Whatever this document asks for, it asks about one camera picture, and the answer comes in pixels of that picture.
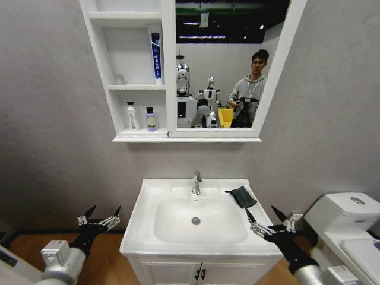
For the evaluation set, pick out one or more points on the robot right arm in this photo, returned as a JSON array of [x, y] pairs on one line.
[[314, 274]]

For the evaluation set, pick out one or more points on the small white humanoid robot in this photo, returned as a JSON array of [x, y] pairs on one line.
[[210, 95]]

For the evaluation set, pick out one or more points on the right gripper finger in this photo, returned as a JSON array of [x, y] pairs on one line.
[[258, 228], [282, 216]]

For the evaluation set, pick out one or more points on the cabinet mirror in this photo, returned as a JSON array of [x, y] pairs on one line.
[[225, 59]]

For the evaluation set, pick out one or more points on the chrome sink drain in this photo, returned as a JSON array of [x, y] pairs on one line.
[[195, 220]]

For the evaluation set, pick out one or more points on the white vanity cabinet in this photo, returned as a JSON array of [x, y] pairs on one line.
[[166, 271]]

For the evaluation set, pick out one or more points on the yellow bin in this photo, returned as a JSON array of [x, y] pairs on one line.
[[225, 117]]

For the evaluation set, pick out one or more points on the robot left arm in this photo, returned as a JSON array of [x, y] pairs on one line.
[[56, 262]]

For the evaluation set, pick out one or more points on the white toilet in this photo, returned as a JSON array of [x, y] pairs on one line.
[[344, 207]]

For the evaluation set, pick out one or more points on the chrome flush button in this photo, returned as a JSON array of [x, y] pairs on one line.
[[357, 200]]

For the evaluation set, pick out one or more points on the dark grey towel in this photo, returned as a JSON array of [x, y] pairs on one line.
[[243, 196]]

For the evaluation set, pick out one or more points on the white ceramic washbasin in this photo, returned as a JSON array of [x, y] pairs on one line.
[[148, 225]]

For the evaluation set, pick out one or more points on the white bottle black cap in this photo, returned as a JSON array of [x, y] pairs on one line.
[[133, 118]]

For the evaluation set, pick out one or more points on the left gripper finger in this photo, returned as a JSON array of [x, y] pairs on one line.
[[85, 219], [114, 221]]

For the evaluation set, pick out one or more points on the white wall cabinet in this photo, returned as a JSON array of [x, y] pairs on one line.
[[127, 62]]

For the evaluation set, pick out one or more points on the blue white toothpaste tube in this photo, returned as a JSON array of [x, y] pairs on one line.
[[157, 59]]

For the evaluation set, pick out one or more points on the chrome faucet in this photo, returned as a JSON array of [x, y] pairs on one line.
[[196, 184]]

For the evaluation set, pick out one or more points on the purple bottle black cap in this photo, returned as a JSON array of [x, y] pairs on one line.
[[151, 121]]

